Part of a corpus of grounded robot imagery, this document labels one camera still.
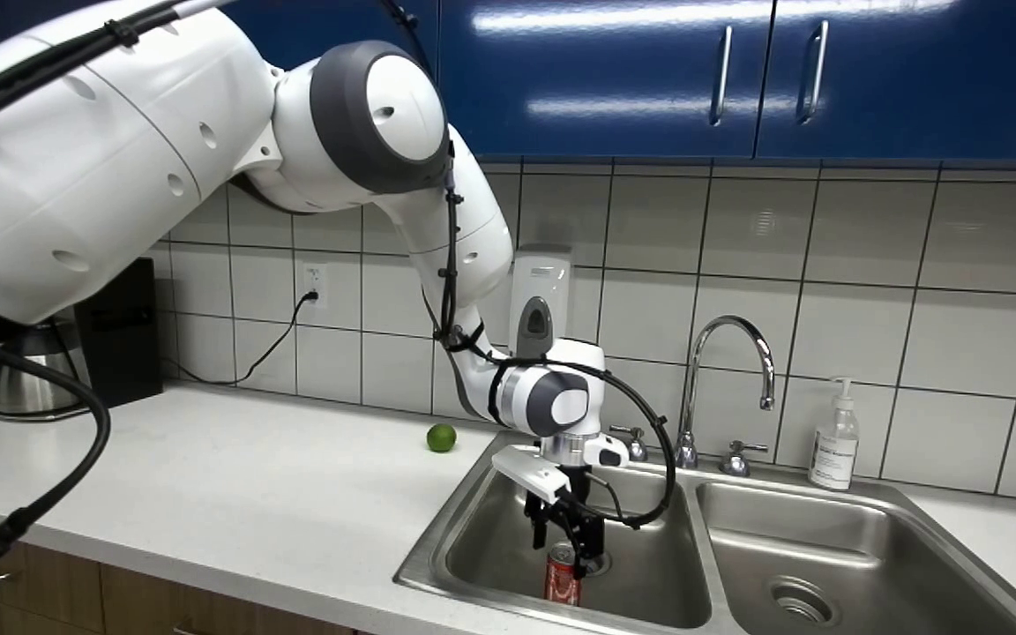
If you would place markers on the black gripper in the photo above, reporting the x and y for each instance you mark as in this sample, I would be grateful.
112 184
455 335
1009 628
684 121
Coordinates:
571 488

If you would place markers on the red soda can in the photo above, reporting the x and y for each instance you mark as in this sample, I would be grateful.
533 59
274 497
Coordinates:
563 584

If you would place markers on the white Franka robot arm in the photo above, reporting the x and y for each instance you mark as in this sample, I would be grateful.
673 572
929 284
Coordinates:
120 154

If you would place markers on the stainless steel double sink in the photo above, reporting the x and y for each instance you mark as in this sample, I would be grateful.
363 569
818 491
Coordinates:
673 586

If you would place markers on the metal sink drain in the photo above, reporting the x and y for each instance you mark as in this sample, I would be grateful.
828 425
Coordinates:
803 602

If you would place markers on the green lime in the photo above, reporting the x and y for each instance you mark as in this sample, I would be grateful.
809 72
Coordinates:
443 439

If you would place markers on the chrome gooseneck faucet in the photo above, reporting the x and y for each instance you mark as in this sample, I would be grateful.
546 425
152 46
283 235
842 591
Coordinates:
694 390

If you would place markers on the clear pump soap bottle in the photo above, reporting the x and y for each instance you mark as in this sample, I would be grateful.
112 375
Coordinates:
834 454

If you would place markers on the wooden lower cabinet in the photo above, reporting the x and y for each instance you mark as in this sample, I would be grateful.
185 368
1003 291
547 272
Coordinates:
120 595

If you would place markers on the blue upper cabinet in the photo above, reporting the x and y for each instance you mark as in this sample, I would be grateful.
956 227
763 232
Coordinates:
649 81

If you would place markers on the black box appliance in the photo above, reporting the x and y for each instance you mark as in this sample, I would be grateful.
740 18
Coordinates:
120 335

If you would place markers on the metal countertop appliance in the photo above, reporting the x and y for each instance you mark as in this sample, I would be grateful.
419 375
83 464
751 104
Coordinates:
25 375

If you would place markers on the white wall soap dispenser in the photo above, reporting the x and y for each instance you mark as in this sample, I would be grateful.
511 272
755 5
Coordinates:
538 293

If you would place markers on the white wall outlet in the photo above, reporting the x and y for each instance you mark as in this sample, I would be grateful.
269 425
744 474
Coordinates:
313 278

